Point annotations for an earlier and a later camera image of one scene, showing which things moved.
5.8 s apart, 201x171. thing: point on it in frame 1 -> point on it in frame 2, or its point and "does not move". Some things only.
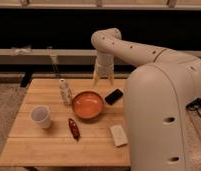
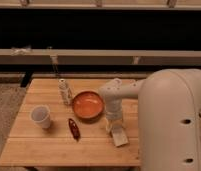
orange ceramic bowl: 88,104 does not move
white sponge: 118,135 does not move
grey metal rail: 40,56 does not move
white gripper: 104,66 -> 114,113
